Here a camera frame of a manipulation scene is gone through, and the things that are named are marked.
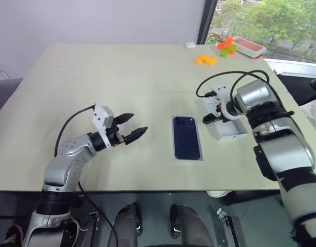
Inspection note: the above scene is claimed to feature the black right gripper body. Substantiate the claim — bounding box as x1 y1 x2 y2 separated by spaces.
213 102 232 124

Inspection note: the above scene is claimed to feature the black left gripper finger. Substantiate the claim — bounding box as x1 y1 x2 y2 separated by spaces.
124 126 148 146
116 113 135 127

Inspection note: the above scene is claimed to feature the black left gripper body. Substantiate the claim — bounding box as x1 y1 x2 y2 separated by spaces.
106 123 128 148

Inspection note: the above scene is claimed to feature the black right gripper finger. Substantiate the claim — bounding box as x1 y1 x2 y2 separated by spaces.
202 113 218 125

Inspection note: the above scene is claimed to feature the white phone box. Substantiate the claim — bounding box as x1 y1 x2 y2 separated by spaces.
198 97 249 142

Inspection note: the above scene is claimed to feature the dark blue smartphone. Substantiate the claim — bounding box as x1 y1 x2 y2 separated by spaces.
172 116 201 160

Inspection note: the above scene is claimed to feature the red and white tray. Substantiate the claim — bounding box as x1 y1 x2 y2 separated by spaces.
232 36 267 60

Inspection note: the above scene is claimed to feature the black chair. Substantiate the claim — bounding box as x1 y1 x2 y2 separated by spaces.
277 73 316 107

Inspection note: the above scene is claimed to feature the dark rounded robot leg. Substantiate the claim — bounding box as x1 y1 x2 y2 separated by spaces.
170 204 213 247
110 202 143 247

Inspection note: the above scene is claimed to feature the black and white sneaker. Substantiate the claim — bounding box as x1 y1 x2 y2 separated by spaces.
4 223 25 247

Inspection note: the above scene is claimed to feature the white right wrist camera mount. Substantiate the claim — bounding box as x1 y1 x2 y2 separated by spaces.
211 84 242 121

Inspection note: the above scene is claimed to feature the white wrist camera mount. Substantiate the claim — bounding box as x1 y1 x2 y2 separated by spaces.
211 84 242 121
92 104 115 149

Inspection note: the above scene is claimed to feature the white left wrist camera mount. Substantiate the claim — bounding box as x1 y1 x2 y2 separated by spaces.
92 104 115 149

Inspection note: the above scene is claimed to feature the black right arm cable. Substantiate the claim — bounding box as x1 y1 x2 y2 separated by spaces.
196 70 269 104

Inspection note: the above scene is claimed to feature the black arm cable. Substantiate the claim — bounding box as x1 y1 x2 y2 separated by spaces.
196 70 269 104
54 104 122 247

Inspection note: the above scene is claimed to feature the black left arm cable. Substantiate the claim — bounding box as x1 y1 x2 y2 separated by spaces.
54 104 122 247

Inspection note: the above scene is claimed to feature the dark window frame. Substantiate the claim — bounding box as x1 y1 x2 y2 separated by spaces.
196 0 218 45

